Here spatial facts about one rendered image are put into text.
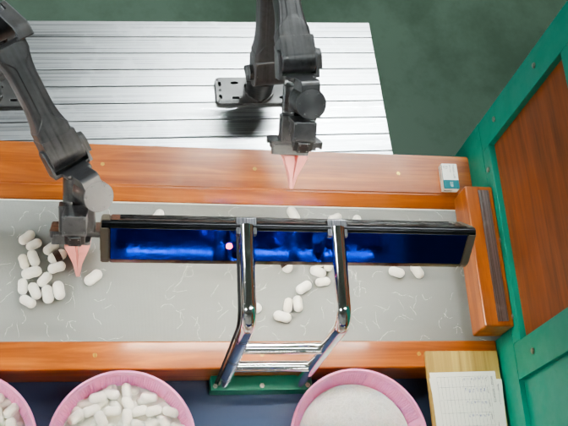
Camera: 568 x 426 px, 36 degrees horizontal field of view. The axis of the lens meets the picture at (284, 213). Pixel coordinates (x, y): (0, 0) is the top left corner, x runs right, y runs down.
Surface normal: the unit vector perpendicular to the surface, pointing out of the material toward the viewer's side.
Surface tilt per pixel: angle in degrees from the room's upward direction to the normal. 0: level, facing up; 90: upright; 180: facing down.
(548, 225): 90
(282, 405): 0
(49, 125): 41
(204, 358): 0
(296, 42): 14
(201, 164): 0
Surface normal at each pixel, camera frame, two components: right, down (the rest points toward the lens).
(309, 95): 0.25, 0.27
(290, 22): 0.20, -0.18
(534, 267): -0.99, -0.02
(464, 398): 0.16, -0.41
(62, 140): 0.52, 0.19
